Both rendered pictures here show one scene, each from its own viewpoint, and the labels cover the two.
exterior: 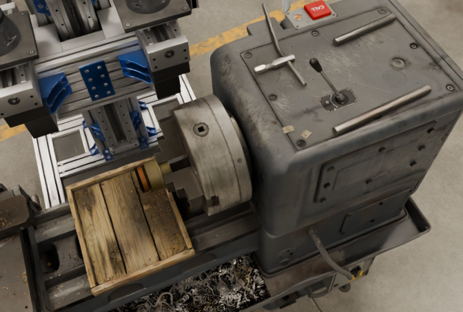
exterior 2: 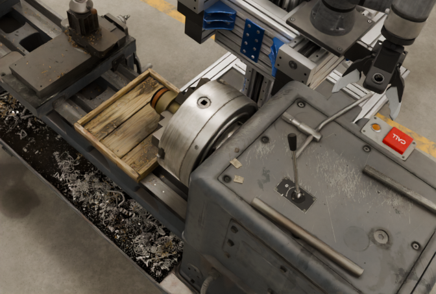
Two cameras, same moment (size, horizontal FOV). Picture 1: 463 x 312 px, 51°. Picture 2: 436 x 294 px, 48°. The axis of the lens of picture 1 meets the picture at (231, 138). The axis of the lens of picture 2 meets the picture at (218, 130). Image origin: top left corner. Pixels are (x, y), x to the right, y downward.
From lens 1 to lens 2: 0.67 m
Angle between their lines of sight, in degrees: 30
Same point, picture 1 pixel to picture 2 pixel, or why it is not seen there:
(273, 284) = (171, 281)
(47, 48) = not seen: outside the picture
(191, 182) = not seen: hidden behind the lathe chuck
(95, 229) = (126, 104)
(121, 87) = (265, 63)
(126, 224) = (139, 122)
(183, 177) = not seen: hidden behind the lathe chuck
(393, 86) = (344, 239)
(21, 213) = (103, 45)
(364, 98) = (311, 217)
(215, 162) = (183, 129)
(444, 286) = not seen: outside the picture
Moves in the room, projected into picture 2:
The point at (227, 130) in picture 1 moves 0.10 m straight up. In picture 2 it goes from (214, 122) to (217, 98)
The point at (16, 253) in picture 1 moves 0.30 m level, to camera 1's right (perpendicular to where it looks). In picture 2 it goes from (77, 61) to (111, 124)
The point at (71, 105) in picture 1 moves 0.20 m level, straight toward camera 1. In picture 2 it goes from (226, 40) to (198, 69)
